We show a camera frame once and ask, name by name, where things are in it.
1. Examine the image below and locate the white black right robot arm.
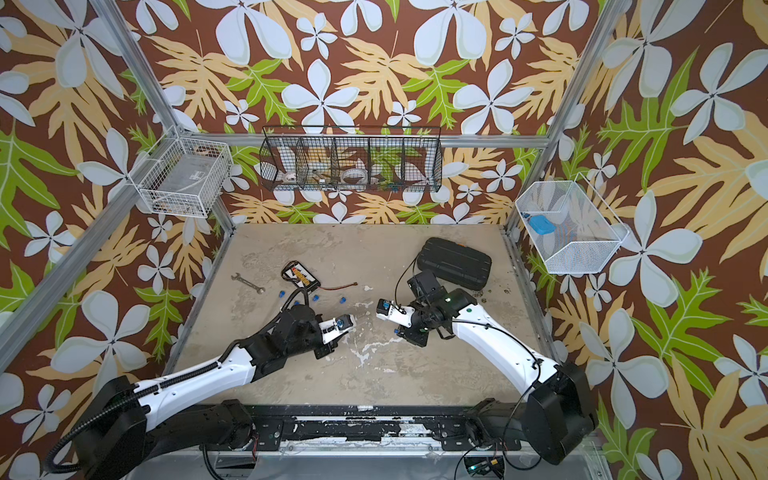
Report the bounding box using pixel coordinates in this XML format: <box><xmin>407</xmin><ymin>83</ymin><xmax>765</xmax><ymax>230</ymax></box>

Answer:
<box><xmin>377</xmin><ymin>271</ymin><xmax>599</xmax><ymax>465</ymax></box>

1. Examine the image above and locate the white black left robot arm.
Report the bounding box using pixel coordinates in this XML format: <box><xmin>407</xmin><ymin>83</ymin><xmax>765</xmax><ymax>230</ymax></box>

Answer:
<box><xmin>42</xmin><ymin>304</ymin><xmax>355</xmax><ymax>479</ymax></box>

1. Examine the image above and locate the black plastic case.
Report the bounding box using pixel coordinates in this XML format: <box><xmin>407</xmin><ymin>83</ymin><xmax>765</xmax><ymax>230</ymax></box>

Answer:
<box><xmin>416</xmin><ymin>237</ymin><xmax>492</xmax><ymax>291</ymax></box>

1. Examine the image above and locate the silver open-end wrench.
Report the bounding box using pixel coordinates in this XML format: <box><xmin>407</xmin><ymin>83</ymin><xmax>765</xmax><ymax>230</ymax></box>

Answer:
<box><xmin>231</xmin><ymin>273</ymin><xmax>265</xmax><ymax>294</ymax></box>

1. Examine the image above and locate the black battery charging board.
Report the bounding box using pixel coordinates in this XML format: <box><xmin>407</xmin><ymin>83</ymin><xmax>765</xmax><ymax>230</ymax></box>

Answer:
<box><xmin>281</xmin><ymin>260</ymin><xmax>321</xmax><ymax>293</ymax></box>

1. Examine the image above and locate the blue object in basket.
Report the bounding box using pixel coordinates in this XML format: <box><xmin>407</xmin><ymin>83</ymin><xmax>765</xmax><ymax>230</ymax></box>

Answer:
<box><xmin>528</xmin><ymin>215</ymin><xmax>556</xmax><ymax>235</ymax></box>

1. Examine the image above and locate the white mesh basket right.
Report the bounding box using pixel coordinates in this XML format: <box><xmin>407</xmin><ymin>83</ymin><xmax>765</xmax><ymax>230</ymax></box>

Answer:
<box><xmin>515</xmin><ymin>174</ymin><xmax>631</xmax><ymax>276</ymax></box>

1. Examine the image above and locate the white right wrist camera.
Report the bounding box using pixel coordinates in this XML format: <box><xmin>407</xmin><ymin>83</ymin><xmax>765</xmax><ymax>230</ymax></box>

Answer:
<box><xmin>376</xmin><ymin>299</ymin><xmax>415</xmax><ymax>328</ymax></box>

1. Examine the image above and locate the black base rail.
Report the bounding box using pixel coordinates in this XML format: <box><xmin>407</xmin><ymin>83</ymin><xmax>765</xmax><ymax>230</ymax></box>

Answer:
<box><xmin>212</xmin><ymin>399</ymin><xmax>529</xmax><ymax>454</ymax></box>

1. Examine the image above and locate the black wire basket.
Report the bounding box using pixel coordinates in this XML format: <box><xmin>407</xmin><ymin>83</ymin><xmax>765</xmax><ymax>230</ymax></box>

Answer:
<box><xmin>257</xmin><ymin>126</ymin><xmax>444</xmax><ymax>192</ymax></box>

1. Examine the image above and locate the white wire basket left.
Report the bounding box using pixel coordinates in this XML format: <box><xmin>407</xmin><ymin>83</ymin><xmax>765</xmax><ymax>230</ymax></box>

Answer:
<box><xmin>131</xmin><ymin>127</ymin><xmax>233</xmax><ymax>218</ymax></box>

